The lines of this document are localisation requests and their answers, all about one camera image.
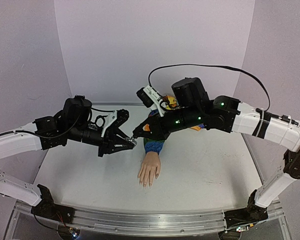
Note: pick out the rainbow striped jacket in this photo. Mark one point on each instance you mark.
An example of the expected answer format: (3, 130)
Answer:
(156, 146)

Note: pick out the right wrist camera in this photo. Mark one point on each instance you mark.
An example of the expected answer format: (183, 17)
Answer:
(151, 99)

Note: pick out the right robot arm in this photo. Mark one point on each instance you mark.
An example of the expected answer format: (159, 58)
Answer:
(229, 115)

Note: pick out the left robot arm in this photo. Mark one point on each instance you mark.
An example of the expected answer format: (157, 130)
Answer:
(72, 123)

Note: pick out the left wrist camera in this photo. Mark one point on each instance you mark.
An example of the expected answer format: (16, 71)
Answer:
(114, 120)

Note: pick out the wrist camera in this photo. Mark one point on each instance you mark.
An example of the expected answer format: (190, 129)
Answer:
(114, 120)
(151, 99)

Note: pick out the mannequin hand with clear nails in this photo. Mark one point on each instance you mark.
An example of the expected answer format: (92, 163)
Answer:
(149, 170)

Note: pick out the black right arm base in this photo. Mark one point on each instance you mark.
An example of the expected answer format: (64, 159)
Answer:
(251, 214)

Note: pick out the nail polish bottle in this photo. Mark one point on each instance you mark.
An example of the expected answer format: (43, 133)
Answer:
(132, 140)

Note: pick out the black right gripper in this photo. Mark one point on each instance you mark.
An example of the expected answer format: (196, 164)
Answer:
(159, 127)

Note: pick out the aluminium front rail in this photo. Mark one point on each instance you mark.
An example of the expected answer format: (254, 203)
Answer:
(154, 224)

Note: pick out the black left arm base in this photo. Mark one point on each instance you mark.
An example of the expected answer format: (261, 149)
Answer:
(48, 209)

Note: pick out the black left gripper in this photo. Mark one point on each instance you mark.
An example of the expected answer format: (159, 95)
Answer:
(109, 142)

